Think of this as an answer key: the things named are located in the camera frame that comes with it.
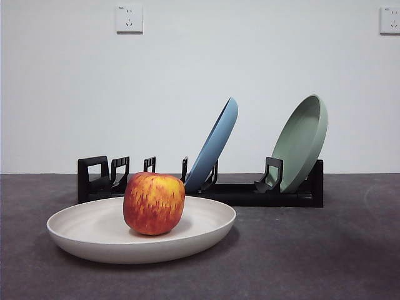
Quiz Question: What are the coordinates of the cream yellow round plate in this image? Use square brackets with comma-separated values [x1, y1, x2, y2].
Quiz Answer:
[46, 196, 237, 265]

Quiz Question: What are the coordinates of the blue round plate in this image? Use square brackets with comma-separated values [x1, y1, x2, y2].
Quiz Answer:
[183, 96, 239, 192]

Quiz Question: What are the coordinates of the white wall socket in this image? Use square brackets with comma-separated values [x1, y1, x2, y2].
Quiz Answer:
[379, 6, 400, 35]
[116, 4, 144, 34]

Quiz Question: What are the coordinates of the black plate rack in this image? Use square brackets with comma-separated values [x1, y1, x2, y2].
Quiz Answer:
[77, 155, 324, 208]

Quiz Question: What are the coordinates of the green round plate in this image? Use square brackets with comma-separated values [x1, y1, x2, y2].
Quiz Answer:
[270, 94, 329, 194]

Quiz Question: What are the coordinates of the red yellow apple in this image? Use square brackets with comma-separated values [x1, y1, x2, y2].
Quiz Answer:
[122, 171, 186, 236]

